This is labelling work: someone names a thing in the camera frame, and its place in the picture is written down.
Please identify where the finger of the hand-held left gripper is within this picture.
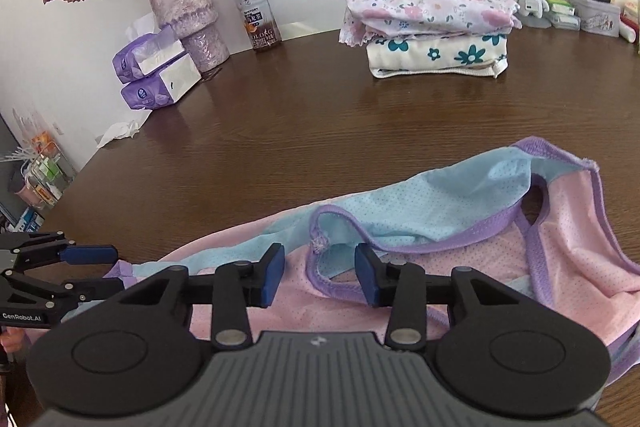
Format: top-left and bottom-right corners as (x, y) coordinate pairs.
(0, 231), (119, 269)
(0, 267), (127, 311)

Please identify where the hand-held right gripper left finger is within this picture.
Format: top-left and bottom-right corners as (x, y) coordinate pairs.
(117, 243), (287, 351)

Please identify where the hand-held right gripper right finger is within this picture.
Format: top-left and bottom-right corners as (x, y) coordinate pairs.
(353, 244), (523, 352)

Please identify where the pink blue mesh garment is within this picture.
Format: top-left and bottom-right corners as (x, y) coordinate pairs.
(65, 137), (640, 380)

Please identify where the blue white box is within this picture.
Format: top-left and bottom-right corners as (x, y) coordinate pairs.
(14, 206), (47, 234)

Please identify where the crumpled white tissue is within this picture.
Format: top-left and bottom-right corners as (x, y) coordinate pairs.
(96, 109), (151, 150)

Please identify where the purple tissue pack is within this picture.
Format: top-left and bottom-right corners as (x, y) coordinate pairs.
(120, 54), (202, 112)
(112, 12), (187, 84)

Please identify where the folded white teal-flower cloth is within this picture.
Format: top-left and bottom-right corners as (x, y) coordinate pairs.
(366, 32), (511, 80)

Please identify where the purple textured vase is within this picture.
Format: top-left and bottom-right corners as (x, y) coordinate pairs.
(144, 0), (231, 74)

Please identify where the brown tea bottle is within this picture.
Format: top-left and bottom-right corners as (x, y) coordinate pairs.
(227, 0), (282, 53)

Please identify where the folded pink floral cloth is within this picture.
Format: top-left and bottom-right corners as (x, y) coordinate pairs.
(339, 0), (523, 46)

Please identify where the white container with black box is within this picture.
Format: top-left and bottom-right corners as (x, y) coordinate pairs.
(567, 0), (623, 39)

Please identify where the white pink small case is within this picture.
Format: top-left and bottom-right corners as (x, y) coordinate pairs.
(620, 2), (640, 44)

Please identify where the wire rack with small goods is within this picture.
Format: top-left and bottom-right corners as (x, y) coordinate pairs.
(0, 107), (77, 208)

